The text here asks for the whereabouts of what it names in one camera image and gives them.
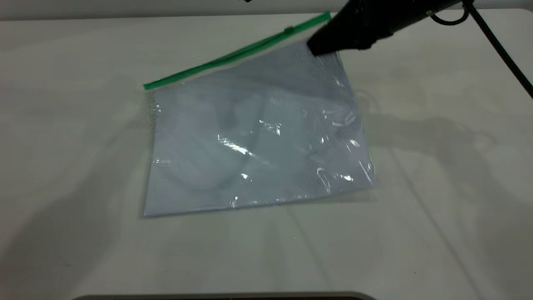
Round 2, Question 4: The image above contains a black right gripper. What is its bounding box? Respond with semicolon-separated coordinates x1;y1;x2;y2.
307;0;462;57

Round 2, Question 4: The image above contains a clear plastic zipper bag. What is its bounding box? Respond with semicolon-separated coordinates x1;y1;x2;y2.
143;12;379;218

